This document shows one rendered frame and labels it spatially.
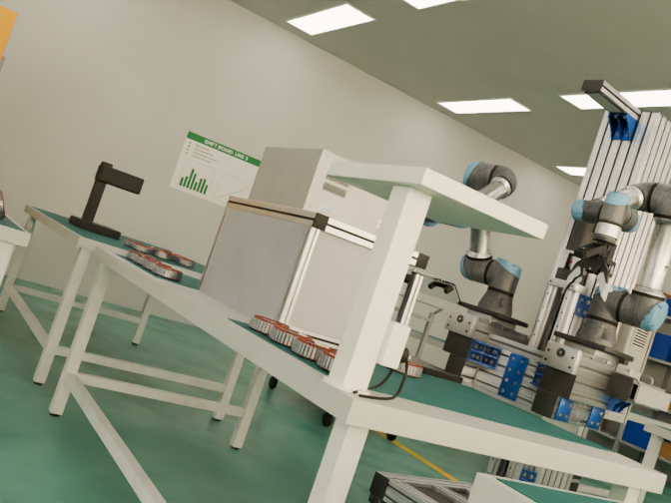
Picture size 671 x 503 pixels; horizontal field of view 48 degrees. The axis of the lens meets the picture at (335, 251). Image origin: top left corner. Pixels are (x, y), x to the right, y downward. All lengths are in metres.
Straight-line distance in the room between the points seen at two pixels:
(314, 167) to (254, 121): 5.80
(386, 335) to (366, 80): 7.39
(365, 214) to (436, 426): 1.03
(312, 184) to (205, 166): 5.64
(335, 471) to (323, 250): 0.88
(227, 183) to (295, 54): 1.59
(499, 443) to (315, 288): 0.80
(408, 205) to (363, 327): 0.26
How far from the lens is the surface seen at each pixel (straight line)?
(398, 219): 1.49
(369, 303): 1.48
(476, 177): 3.20
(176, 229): 7.87
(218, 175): 7.97
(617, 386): 3.04
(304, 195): 2.33
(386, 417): 1.48
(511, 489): 1.13
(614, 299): 2.98
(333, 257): 2.23
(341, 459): 1.50
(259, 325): 1.99
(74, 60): 7.61
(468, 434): 1.62
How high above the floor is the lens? 0.95
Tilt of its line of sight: 2 degrees up
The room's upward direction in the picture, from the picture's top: 19 degrees clockwise
